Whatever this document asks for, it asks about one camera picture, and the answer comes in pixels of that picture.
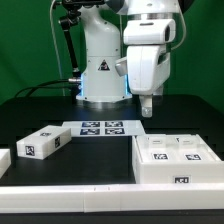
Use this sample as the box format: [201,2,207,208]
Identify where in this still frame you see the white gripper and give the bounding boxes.
[127,45,170,118]

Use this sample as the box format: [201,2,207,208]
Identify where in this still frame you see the white door panel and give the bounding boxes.
[137,134,177,163]
[175,135,219,161]

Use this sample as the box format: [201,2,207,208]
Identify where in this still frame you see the white cabinet body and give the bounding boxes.
[132,134,224,184]

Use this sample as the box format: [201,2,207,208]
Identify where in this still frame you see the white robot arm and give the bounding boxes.
[77,0,182,117]

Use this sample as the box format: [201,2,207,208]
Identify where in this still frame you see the white cabinet top block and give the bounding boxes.
[16,125,71,160]

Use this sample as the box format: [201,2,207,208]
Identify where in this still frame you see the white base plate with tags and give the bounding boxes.
[62,120,145,137]

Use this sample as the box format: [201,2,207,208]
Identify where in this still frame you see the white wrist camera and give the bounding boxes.
[115,57,128,76]

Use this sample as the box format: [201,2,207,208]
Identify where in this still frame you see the black cable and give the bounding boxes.
[13,79,83,98]

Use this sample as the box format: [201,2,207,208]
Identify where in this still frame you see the white fence rail front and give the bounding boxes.
[0,183,224,213]

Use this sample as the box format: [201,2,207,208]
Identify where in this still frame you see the white fence rail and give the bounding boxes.
[0,183,224,213]
[0,149,11,178]

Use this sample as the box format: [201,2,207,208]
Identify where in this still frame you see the black camera stand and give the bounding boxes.
[54,0,81,104]

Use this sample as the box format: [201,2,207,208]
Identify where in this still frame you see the white cable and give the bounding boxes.
[49,0,66,97]

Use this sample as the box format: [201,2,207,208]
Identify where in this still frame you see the white fence rail left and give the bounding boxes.
[0,149,11,178]

